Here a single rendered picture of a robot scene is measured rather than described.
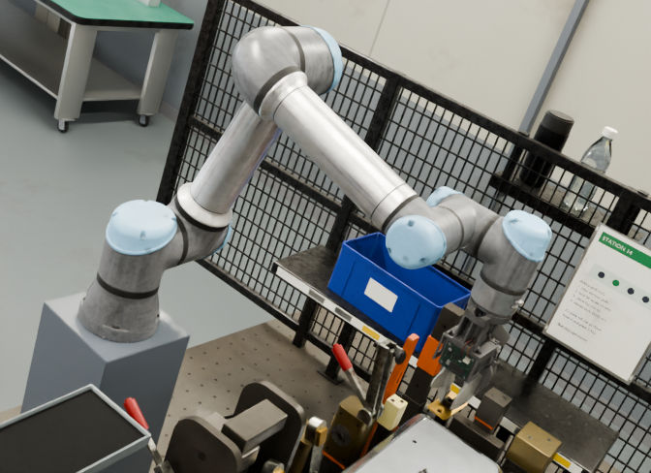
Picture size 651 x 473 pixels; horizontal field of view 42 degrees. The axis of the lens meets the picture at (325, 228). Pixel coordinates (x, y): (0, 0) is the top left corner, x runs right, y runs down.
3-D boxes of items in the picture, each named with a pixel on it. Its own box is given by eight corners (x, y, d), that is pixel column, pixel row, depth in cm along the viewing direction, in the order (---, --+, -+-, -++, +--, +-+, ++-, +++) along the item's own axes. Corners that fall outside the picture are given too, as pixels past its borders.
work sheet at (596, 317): (628, 386, 194) (695, 271, 181) (541, 332, 203) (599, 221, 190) (631, 382, 195) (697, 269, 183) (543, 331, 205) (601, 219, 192)
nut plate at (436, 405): (444, 421, 140) (447, 415, 140) (425, 407, 142) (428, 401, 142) (468, 404, 147) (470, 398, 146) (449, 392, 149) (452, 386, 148)
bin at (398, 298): (419, 354, 199) (440, 308, 194) (325, 286, 214) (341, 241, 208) (453, 335, 212) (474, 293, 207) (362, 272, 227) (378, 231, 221)
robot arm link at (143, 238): (82, 267, 155) (97, 202, 150) (136, 250, 166) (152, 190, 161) (128, 299, 151) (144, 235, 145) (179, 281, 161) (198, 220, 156)
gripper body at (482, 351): (428, 361, 136) (456, 299, 131) (454, 345, 143) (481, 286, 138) (467, 389, 133) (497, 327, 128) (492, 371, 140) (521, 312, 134)
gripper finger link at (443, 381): (414, 399, 142) (436, 359, 137) (431, 388, 146) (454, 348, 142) (428, 412, 140) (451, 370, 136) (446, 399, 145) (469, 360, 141)
